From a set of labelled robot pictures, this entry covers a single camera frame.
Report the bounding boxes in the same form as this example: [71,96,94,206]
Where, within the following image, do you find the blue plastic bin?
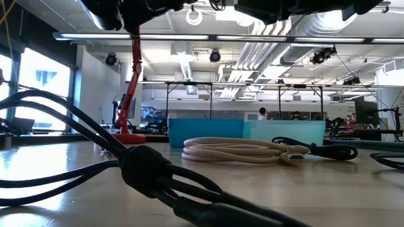
[168,119,244,148]

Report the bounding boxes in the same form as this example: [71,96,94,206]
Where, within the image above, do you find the black USB cable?
[0,89,312,227]
[369,152,404,172]

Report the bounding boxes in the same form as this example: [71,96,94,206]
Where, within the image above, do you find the black background rig frame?
[165,81,325,120]

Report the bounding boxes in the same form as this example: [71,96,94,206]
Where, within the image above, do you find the black cable tie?
[271,136,359,161]

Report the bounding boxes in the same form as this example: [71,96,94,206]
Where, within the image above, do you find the white cable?
[182,137,312,165]

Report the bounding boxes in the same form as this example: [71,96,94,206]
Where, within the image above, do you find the overhead LED light bar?
[52,31,404,45]

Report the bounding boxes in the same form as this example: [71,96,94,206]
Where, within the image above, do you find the teal plastic bin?
[242,120,326,146]

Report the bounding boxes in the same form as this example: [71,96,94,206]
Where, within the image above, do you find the red desk lamp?
[112,26,146,145]

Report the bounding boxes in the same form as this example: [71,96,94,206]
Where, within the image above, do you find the black computer monitor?
[353,96,379,127]

